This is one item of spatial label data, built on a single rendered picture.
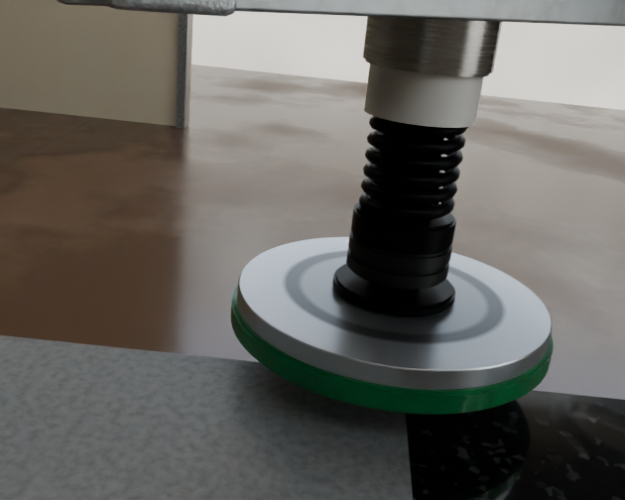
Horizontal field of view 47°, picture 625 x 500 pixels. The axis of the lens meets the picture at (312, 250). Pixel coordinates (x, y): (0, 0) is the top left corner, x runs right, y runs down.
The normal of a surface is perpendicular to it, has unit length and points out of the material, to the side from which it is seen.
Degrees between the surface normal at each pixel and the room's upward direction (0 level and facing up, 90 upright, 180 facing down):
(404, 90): 90
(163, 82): 90
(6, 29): 90
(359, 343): 0
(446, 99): 90
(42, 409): 0
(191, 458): 0
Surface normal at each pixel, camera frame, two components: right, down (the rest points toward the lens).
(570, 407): 0.10, -0.93
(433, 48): -0.11, 0.34
